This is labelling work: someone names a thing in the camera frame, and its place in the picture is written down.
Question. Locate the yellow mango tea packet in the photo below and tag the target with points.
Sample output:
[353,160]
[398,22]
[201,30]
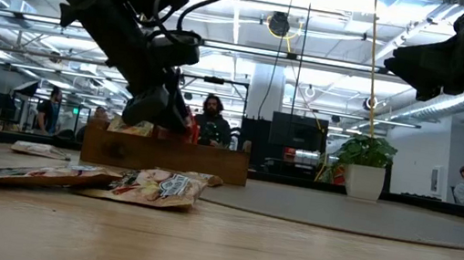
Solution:
[131,127]

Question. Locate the black cabinet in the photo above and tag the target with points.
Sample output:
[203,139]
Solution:
[256,136]

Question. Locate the green plant in white pot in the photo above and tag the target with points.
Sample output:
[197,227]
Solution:
[362,182]

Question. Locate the vanilla cinnamon apple tea packet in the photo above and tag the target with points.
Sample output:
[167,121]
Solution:
[149,189]

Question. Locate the red tea packet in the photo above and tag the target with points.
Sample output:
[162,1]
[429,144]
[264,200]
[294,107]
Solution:
[194,133]

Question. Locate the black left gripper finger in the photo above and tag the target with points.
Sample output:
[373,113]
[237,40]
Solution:
[148,106]
[179,113]

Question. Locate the tan tea packet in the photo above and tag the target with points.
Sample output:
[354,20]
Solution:
[208,179]

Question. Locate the white tea packet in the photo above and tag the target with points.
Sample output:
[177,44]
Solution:
[40,149]

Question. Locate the green label tea packet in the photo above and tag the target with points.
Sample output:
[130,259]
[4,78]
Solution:
[36,175]

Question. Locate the brown wooden tea box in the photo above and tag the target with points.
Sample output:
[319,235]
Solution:
[163,156]

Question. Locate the black frame stand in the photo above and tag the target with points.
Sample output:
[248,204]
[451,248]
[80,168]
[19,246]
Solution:
[214,80]

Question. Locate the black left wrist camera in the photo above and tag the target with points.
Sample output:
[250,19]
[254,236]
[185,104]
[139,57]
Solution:
[177,50]

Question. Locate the grey round mat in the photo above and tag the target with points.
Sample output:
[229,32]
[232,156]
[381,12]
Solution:
[362,216]

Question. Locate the black table edge rail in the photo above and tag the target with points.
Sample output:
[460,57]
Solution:
[432,205]

